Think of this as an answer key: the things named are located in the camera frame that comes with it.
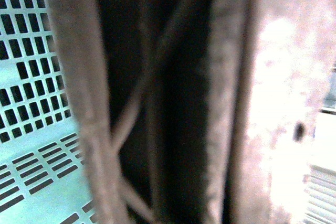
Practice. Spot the teal plastic shopping basket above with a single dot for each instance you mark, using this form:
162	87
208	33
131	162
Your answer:
42	177

